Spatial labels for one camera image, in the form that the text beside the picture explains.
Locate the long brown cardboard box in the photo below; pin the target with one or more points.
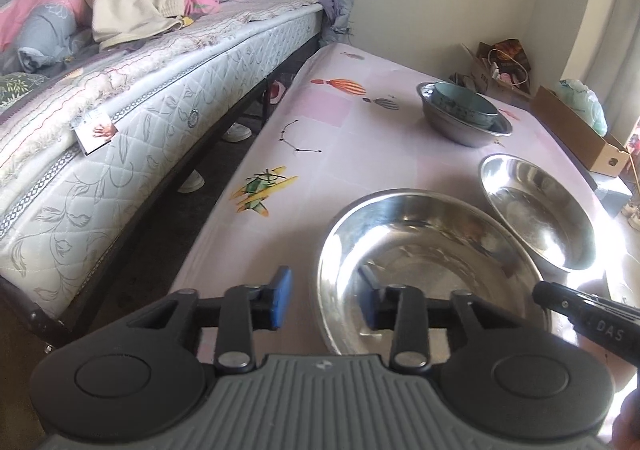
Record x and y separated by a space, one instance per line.
565 130

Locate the green patterned ceramic bowl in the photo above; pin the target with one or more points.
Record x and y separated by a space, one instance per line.
460 97

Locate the grey carton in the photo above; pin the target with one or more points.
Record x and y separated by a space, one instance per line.
612 197

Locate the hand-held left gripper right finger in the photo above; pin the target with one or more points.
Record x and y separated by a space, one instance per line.
365 302

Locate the dark orange snack bag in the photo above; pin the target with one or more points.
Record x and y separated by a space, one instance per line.
510 52

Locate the white shoe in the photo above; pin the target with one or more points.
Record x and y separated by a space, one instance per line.
632 217
192 182
237 132

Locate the green leaf print cloth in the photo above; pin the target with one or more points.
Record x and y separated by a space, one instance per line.
20 85

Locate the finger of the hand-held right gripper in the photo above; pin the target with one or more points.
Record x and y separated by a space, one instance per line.
555 295

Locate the wide steel bowl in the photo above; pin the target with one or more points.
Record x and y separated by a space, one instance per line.
425 230
540 210

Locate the purple-grey cloth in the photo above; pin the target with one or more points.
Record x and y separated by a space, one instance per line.
330 0

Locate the mattress label tag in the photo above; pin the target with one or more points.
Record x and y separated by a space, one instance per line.
97 132

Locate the pale green plastic bag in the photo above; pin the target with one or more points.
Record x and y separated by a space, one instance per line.
582 100

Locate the deep steel bowl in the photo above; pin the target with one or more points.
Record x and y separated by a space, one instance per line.
450 130

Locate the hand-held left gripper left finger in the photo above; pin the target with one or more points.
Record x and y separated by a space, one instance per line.
281 300

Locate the open cardboard box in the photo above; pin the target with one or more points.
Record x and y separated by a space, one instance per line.
482 75

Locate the white quilted mattress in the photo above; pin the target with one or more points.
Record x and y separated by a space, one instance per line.
150 120

